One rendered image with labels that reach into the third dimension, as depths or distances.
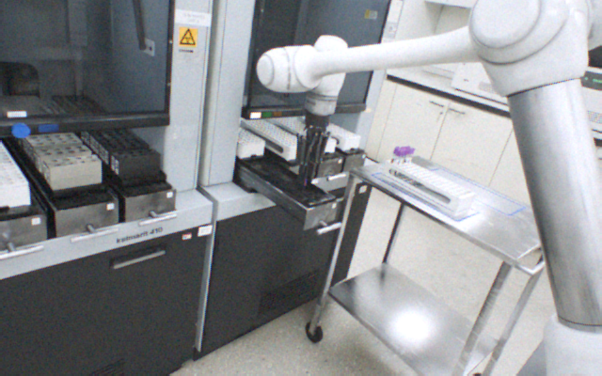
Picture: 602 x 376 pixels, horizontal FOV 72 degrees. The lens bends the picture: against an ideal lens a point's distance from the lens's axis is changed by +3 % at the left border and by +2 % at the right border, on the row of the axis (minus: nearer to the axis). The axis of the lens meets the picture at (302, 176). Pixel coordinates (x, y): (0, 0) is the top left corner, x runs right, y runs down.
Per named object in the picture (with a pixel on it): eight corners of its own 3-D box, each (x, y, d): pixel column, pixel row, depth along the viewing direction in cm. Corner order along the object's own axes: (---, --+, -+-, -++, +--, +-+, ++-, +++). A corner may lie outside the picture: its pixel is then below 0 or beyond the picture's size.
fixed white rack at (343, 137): (293, 129, 183) (296, 116, 180) (309, 127, 189) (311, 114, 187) (342, 153, 164) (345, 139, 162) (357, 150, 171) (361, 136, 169)
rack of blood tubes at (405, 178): (379, 176, 144) (384, 160, 142) (396, 172, 151) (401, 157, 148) (454, 216, 125) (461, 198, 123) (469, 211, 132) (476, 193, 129)
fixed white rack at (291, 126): (267, 132, 172) (269, 117, 170) (285, 130, 179) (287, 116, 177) (316, 158, 154) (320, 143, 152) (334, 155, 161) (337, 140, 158)
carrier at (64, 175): (99, 179, 106) (99, 158, 103) (102, 182, 104) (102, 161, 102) (46, 187, 98) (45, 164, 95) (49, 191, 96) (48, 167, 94)
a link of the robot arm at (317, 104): (301, 88, 118) (297, 108, 121) (323, 97, 113) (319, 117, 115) (322, 87, 124) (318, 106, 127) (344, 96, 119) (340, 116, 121)
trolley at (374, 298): (302, 334, 180) (343, 164, 148) (368, 299, 211) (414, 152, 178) (433, 470, 138) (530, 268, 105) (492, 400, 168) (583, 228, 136)
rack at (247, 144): (195, 132, 156) (196, 116, 153) (217, 130, 162) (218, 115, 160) (240, 162, 137) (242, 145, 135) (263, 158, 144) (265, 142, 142)
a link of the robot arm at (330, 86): (321, 86, 125) (291, 87, 116) (331, 34, 119) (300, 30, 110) (348, 97, 119) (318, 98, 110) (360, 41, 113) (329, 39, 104)
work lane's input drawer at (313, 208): (183, 145, 159) (185, 123, 156) (214, 142, 169) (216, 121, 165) (313, 239, 114) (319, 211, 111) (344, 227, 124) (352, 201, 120)
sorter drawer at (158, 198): (44, 131, 147) (42, 106, 143) (87, 129, 156) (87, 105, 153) (132, 231, 102) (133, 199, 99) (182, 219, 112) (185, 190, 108)
